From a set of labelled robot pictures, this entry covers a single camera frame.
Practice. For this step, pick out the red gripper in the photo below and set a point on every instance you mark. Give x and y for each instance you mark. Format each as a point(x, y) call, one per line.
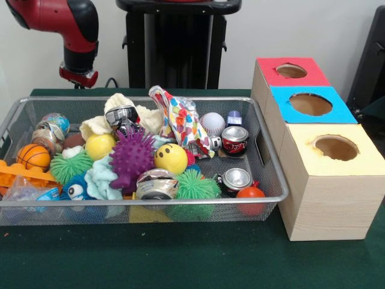
point(78, 79)

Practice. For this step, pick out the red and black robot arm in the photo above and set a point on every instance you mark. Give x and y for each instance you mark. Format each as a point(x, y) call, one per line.
point(60, 18)

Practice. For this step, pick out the silver mesh bin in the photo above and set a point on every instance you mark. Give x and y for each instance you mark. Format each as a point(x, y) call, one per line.
point(275, 180)

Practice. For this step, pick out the wooden box with three holes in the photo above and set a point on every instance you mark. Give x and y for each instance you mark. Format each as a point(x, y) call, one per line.
point(331, 204)

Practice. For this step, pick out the orange basketball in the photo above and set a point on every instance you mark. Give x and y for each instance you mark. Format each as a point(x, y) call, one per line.
point(33, 156)

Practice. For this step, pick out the purple spiky rubber toy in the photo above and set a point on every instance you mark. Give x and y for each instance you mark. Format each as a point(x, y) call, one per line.
point(131, 155)

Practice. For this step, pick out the white cloth with coloured dots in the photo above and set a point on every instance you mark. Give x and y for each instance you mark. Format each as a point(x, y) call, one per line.
point(183, 120)

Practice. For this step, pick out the yellow smiley ball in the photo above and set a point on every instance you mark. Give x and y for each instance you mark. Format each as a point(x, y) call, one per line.
point(171, 158)

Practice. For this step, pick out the white baseball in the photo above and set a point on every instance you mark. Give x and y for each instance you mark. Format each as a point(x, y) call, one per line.
point(212, 122)

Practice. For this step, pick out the purple toy block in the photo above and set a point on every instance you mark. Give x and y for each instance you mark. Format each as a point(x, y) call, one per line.
point(234, 118)

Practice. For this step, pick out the crushed red can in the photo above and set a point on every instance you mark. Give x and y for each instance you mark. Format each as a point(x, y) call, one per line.
point(235, 140)

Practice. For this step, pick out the crushed black can silver lid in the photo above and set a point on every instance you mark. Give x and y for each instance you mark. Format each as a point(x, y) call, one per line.
point(237, 179)

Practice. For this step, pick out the dark green table cloth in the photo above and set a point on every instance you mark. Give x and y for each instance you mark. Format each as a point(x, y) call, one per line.
point(376, 111)
point(180, 256)

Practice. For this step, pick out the red ball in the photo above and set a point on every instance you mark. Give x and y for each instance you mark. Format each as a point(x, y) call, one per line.
point(250, 195)

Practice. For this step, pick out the black chair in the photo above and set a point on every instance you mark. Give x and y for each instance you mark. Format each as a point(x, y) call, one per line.
point(373, 60)

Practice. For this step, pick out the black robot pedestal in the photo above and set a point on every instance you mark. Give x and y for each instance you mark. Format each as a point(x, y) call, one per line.
point(180, 45)

